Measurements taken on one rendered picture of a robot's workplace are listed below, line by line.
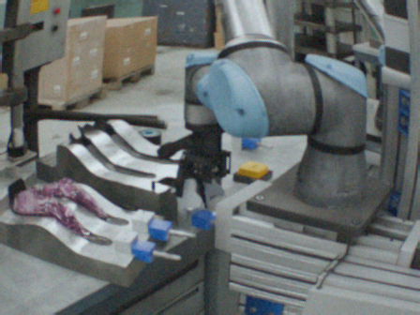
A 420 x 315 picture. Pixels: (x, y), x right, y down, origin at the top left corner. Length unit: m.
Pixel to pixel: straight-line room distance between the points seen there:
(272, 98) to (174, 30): 7.78
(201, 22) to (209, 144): 7.10
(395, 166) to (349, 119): 0.27
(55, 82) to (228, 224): 4.42
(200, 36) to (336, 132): 7.52
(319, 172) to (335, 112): 0.10
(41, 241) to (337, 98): 0.69
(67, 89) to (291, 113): 4.50
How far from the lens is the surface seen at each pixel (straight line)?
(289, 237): 1.01
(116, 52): 6.03
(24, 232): 1.24
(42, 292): 1.12
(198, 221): 1.38
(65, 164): 1.58
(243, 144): 1.89
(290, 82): 0.87
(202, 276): 1.62
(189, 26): 8.47
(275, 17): 1.16
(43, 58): 2.14
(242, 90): 0.84
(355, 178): 0.95
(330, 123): 0.91
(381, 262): 0.95
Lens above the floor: 1.43
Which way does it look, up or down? 20 degrees down
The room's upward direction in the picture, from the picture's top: 1 degrees clockwise
